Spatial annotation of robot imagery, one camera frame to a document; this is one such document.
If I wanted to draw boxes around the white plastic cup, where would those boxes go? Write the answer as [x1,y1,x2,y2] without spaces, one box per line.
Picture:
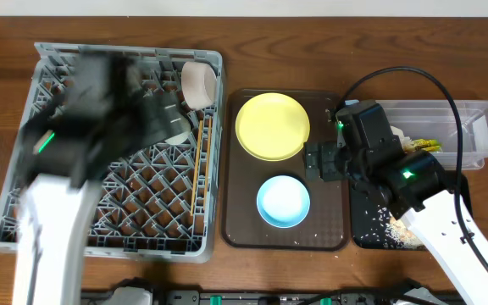
[164,119,191,145]

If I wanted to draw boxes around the light blue small bowl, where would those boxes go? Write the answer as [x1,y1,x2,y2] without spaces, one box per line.
[256,175,311,229]

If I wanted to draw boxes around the pink plastic bowl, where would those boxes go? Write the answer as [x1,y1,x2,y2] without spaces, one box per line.
[181,62,217,110]

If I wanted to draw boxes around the white paper napkin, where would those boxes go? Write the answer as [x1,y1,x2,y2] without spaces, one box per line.
[391,126,410,147]

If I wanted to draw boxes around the leftover rice food scraps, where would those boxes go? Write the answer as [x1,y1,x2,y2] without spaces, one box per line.
[361,208,424,250]

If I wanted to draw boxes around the green orange snack wrapper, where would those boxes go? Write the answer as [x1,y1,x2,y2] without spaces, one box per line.
[403,139,441,153]

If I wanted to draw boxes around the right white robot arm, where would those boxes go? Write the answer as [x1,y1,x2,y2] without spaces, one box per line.
[304,100,488,304]

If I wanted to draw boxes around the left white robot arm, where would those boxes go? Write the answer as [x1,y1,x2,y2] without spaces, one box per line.
[12,52,185,304]

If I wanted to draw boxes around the clear plastic waste bin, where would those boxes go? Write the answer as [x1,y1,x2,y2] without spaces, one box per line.
[377,100,488,170]

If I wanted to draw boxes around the left wooden chopstick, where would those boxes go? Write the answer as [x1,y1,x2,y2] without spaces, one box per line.
[190,119,204,216]

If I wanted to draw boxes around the wooden chopstick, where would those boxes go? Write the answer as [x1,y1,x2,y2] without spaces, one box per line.
[202,117,213,205]
[190,119,204,216]

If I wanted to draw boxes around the yellow plastic plate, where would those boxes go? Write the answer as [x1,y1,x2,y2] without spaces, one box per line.
[235,92,311,162]

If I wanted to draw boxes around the right wooden chopstick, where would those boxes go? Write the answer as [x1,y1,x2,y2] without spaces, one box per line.
[202,117,213,205]

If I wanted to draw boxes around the dark brown serving tray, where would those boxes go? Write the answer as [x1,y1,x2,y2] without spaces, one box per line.
[220,89,349,252]

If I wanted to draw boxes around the black plastic tray bin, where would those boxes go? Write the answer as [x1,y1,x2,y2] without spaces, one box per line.
[349,175,473,251]

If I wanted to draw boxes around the grey plastic dish rack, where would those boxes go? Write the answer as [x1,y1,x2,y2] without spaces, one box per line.
[0,42,225,263]

